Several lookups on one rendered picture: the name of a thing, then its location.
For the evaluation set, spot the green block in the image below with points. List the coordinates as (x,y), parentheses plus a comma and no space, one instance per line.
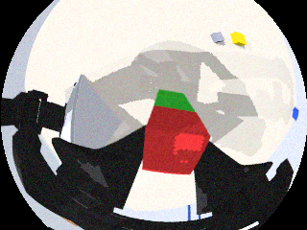
(174,103)
(171,95)

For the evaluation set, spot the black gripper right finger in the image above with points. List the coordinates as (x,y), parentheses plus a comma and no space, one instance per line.
(219,176)

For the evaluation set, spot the red block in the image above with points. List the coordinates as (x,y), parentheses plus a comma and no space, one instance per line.
(175,141)

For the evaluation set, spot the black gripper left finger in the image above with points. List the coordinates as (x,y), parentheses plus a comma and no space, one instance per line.
(114,166)

